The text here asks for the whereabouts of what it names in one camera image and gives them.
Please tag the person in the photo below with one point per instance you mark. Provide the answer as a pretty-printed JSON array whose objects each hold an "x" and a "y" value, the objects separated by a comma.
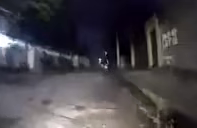
[{"x": 105, "y": 60}]

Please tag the pale pole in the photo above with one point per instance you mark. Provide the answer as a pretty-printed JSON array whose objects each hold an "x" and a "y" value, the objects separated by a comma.
[
  {"x": 117, "y": 50},
  {"x": 132, "y": 53}
]

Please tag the grey asphalt road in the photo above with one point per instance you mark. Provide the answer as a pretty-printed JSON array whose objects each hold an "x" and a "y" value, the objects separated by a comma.
[{"x": 69, "y": 100}]

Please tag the dark leafy tree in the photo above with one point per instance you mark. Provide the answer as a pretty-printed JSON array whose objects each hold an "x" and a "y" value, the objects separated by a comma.
[{"x": 42, "y": 13}]

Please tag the raised grey pavement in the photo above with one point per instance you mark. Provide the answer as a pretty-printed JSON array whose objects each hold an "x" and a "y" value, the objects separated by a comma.
[{"x": 176, "y": 86}]

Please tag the pale long wall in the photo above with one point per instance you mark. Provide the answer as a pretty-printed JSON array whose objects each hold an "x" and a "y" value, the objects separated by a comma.
[{"x": 36, "y": 58}]

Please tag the wall with pale gateway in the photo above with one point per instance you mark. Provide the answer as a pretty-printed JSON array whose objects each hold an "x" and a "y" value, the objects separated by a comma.
[{"x": 182, "y": 46}]

